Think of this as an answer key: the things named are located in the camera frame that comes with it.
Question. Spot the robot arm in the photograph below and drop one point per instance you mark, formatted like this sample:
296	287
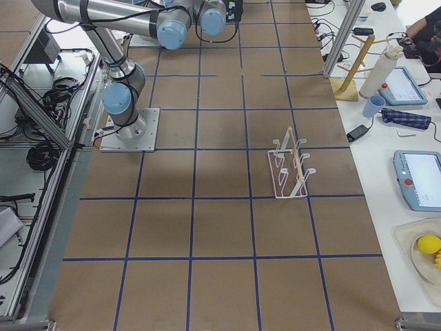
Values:
166	21

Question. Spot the blue cup on desk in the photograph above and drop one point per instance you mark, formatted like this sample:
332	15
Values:
374	104

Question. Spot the wooden mug tree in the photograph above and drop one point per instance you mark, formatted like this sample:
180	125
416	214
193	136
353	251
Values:
345	89

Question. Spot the white thermos bottle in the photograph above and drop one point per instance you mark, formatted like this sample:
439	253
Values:
383	67

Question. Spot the blue teach pendant far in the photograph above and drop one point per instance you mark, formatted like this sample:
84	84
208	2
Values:
400	89

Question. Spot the blue teach pendant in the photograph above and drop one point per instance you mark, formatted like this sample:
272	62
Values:
400	89
418	175

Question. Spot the blue teach pendant near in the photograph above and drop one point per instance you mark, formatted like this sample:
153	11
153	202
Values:
418	175

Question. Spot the beige tray with bowl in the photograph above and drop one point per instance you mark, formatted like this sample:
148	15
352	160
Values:
424	264

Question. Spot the yellow lemon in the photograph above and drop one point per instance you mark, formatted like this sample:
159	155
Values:
429	243

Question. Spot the white wire cup rack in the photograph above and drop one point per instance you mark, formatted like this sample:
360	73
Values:
288	177

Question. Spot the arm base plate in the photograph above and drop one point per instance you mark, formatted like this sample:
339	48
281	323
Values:
139	137

